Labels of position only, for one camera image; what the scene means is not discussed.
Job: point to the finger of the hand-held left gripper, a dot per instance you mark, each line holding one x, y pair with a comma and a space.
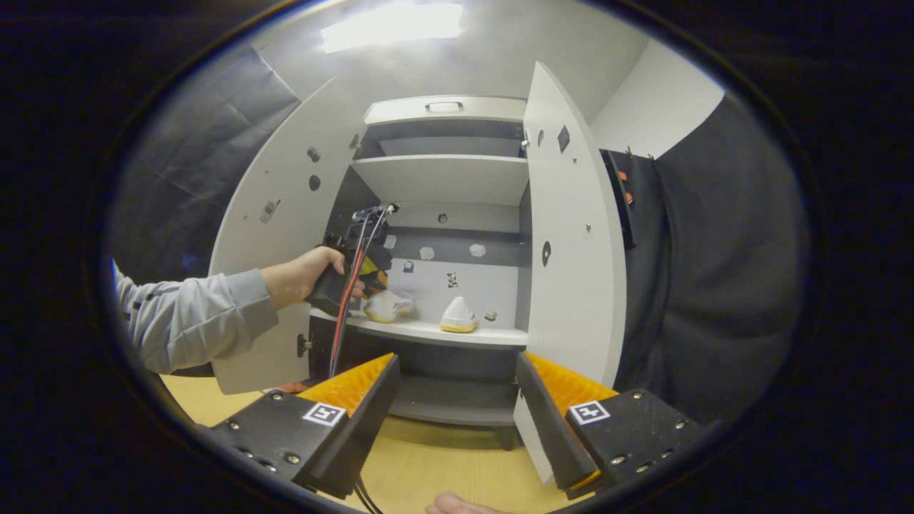
371, 268

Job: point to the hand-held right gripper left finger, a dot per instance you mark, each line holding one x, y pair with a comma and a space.
368, 421

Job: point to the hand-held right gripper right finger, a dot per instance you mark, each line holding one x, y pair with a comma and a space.
550, 428

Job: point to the white shoe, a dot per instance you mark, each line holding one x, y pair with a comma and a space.
458, 318
389, 307

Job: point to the white cabinet door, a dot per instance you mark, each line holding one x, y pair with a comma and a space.
578, 285
285, 235

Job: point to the white shoe cabinet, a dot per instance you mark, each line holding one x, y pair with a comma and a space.
457, 235

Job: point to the white cabinet drawer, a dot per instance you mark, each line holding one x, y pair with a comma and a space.
443, 113

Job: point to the black backdrop cloth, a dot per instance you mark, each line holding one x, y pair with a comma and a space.
728, 271

